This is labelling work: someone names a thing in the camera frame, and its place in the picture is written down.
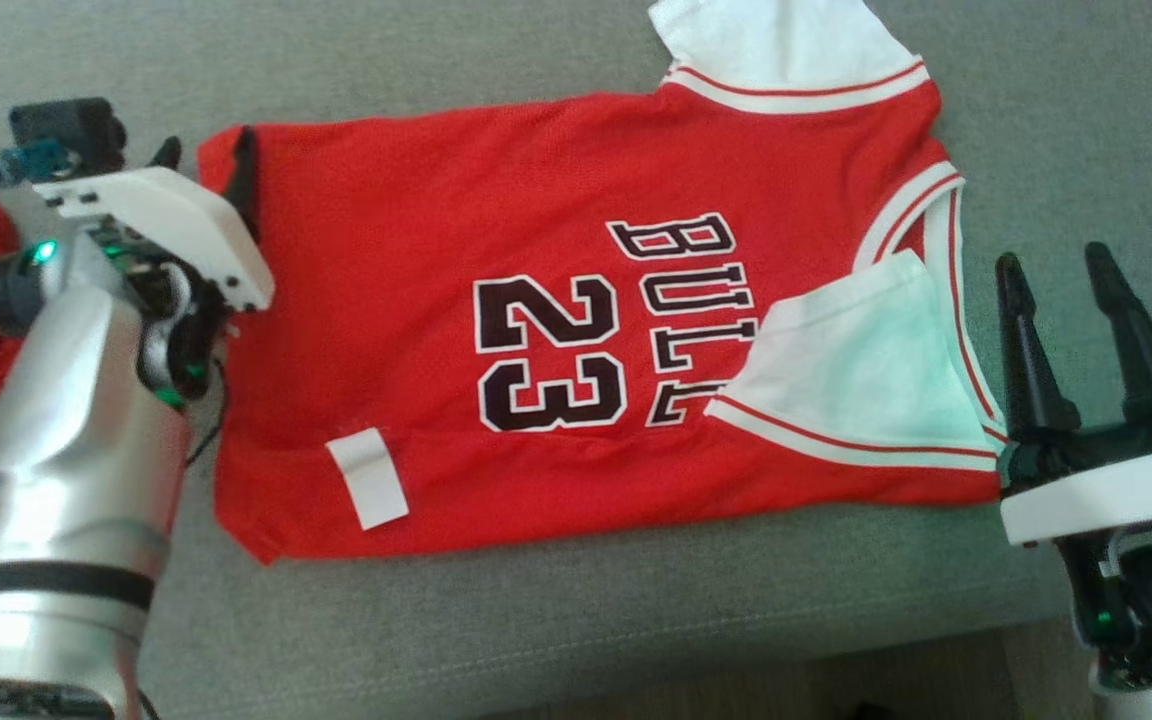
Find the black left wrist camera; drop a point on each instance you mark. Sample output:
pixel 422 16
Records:
pixel 66 125

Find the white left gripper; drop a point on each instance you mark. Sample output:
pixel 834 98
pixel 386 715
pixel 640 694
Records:
pixel 176 215

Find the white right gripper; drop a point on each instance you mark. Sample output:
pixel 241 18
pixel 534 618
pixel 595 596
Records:
pixel 1106 495

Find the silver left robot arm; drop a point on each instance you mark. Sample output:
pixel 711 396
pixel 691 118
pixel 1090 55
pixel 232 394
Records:
pixel 76 450

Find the red Bulls basketball jersey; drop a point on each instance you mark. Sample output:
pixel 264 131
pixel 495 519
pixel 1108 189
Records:
pixel 436 200

